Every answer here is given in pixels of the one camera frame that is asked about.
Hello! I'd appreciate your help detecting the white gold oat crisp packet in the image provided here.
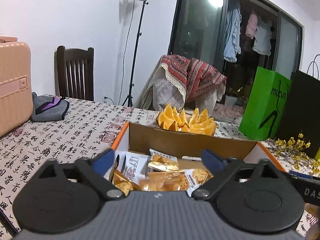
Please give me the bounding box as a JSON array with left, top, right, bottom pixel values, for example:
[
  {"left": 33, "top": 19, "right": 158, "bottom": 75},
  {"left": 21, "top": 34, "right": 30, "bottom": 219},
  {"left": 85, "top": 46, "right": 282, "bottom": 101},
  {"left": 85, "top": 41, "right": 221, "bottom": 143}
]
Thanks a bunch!
[{"left": 139, "top": 172, "right": 189, "bottom": 191}]

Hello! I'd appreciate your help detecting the yellow flower branch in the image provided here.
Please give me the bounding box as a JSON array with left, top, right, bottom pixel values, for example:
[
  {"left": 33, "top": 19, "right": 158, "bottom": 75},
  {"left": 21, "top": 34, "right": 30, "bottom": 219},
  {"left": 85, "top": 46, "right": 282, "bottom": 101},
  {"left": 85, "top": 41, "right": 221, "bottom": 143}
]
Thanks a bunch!
[{"left": 268, "top": 132, "right": 319, "bottom": 177}]

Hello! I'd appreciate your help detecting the calligraphy print tablecloth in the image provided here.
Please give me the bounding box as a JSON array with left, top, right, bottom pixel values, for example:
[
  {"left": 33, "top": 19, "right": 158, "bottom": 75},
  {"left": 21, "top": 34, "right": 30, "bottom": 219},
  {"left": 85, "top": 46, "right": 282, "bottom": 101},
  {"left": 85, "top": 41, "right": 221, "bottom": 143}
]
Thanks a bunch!
[{"left": 0, "top": 94, "right": 318, "bottom": 238}]

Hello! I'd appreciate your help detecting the orange cardboard snack box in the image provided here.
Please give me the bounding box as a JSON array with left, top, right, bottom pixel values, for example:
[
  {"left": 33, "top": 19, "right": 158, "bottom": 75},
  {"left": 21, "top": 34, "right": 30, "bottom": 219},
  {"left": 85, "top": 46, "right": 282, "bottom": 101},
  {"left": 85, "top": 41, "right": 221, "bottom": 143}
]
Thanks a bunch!
[{"left": 103, "top": 121, "right": 288, "bottom": 198}]

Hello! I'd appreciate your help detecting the black paper shopping bag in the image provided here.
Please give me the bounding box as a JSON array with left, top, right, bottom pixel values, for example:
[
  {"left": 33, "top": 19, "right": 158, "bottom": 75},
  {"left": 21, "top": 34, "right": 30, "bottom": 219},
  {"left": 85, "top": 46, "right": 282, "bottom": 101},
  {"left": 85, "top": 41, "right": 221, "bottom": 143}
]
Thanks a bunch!
[{"left": 276, "top": 54, "right": 320, "bottom": 158}]

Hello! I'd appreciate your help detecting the plate of orange slices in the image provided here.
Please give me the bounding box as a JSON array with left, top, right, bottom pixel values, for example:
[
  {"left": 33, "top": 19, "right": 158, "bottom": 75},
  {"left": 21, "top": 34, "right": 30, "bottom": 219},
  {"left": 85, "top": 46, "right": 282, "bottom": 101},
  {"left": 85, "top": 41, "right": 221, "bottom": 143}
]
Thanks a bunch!
[{"left": 156, "top": 103, "right": 216, "bottom": 137}]

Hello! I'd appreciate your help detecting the grey purple folded cloth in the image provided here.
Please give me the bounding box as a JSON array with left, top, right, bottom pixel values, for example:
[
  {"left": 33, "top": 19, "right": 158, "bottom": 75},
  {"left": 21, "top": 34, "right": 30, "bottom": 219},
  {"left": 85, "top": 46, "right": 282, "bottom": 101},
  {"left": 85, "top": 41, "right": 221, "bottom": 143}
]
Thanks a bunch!
[{"left": 30, "top": 92, "right": 69, "bottom": 122}]

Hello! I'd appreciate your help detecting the chair under cloth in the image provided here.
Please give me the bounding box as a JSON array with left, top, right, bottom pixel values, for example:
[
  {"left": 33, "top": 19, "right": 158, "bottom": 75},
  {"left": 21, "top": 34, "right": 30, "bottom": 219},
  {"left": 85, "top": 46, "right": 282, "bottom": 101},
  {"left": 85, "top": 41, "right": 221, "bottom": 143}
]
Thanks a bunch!
[{"left": 133, "top": 61, "right": 226, "bottom": 114}]

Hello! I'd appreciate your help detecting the green paper shopping bag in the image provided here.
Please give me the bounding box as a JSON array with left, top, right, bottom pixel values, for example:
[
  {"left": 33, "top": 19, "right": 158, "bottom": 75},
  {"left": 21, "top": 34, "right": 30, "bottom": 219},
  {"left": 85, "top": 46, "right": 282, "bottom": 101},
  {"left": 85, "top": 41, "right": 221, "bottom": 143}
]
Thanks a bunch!
[{"left": 239, "top": 67, "right": 291, "bottom": 141}]

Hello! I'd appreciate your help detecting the red patterned cloth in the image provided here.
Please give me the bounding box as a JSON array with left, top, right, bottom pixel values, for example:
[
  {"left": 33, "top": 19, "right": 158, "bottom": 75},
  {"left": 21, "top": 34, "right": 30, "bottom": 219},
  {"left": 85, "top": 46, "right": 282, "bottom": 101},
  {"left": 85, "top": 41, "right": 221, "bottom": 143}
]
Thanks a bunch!
[{"left": 159, "top": 55, "right": 227, "bottom": 102}]

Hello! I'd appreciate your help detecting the dark wooden chair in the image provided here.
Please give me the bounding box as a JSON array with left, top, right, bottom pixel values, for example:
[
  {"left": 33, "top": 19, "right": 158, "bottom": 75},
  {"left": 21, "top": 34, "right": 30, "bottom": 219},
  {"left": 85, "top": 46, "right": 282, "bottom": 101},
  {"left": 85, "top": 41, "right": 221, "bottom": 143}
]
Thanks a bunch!
[{"left": 56, "top": 46, "right": 94, "bottom": 101}]

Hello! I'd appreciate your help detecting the pink small suitcase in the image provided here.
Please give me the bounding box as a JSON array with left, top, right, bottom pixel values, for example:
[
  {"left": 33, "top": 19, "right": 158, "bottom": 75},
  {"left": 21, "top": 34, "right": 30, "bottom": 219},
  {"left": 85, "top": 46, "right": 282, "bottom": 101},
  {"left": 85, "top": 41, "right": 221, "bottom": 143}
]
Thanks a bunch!
[{"left": 0, "top": 36, "right": 33, "bottom": 136}]

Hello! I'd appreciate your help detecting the hanging blue shirt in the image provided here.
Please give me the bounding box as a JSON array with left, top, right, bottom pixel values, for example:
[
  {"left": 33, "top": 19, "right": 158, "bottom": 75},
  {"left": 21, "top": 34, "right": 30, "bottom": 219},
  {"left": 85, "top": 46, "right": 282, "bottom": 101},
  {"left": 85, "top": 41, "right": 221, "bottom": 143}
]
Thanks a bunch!
[{"left": 223, "top": 0, "right": 242, "bottom": 63}]

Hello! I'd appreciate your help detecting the hanging white garment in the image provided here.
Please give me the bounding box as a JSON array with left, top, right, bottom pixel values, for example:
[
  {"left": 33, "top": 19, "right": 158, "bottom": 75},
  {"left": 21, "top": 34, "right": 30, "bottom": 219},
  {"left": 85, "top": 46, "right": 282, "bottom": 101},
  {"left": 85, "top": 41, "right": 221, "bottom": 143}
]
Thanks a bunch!
[{"left": 253, "top": 18, "right": 272, "bottom": 56}]

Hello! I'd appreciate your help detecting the hanging pink garment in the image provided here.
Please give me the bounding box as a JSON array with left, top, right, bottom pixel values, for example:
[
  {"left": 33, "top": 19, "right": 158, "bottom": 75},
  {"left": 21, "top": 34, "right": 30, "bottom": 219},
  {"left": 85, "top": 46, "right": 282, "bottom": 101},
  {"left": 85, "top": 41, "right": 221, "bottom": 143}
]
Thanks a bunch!
[{"left": 245, "top": 13, "right": 258, "bottom": 39}]

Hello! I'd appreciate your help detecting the studio lamp on stand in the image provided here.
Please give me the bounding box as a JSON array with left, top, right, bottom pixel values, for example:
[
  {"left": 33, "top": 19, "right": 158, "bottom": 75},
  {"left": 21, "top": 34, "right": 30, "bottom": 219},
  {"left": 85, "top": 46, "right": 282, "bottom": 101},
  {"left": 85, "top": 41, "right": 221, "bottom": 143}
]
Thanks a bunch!
[{"left": 122, "top": 0, "right": 148, "bottom": 107}]

